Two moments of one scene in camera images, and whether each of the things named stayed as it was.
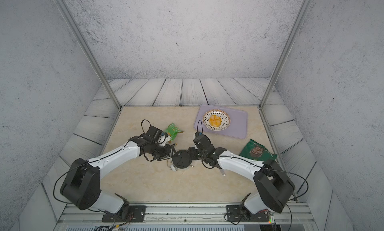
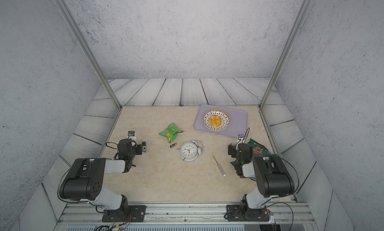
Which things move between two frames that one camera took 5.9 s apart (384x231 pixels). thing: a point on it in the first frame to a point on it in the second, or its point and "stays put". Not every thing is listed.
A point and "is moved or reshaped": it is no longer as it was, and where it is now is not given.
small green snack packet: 173,131 stays put
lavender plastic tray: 221,121 stays put
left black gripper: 168,153 to 139,151
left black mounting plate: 137,214 stays put
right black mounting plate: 234,213 stays put
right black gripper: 192,150 to 232,148
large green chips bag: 254,150 stays put
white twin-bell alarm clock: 181,160 is moved or reshaped
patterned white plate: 216,120 stays put
